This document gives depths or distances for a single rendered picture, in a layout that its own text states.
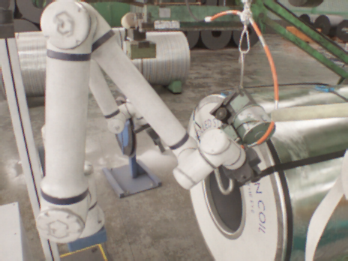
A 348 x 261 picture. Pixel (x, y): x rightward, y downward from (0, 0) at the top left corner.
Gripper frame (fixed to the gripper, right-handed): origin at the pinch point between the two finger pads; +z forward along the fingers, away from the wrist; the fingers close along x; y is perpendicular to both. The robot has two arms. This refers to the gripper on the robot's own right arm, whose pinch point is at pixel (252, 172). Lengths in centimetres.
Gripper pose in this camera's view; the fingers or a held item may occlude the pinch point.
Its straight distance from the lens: 119.0
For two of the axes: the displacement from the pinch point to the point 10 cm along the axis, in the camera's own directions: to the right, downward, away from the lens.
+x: -7.7, 5.6, 2.9
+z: 5.6, 4.0, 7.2
